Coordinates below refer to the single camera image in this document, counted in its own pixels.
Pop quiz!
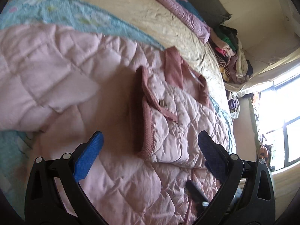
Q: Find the pink quilted jacket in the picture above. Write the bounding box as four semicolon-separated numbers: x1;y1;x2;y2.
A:
1;24;230;224

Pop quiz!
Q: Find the bag of clothes on floor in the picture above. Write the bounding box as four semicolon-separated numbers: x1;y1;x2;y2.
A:
228;92;241;120

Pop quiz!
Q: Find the pile of assorted clothes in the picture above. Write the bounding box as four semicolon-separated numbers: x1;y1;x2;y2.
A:
209;25;253;85

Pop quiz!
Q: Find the light blue cartoon blanket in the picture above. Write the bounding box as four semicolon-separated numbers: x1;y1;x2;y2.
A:
1;0;236;215

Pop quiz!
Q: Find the cream window curtain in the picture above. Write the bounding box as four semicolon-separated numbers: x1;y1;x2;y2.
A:
224;48;299;97

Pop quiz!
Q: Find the beige bed sheet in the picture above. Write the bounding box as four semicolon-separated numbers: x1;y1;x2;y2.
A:
82;0;229;112

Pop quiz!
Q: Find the dark grey headboard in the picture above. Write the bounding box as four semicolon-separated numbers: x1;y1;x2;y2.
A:
188;0;232;28

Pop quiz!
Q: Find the teal floral pink comforter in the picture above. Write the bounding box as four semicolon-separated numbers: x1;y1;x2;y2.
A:
156;0;211;44

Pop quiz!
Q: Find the window with dark frame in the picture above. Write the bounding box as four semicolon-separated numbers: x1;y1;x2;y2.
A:
259;76;299;171

